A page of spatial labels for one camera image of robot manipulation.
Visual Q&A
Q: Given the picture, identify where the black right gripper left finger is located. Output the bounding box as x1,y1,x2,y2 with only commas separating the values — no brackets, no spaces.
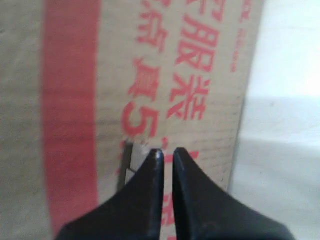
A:
56,149,165,240

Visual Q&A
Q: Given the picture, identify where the red-printed cardboard box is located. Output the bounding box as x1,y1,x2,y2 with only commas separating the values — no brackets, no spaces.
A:
0,0,265,240

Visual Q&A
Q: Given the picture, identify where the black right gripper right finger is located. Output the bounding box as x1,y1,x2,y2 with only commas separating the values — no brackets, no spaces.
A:
172,147,294,240

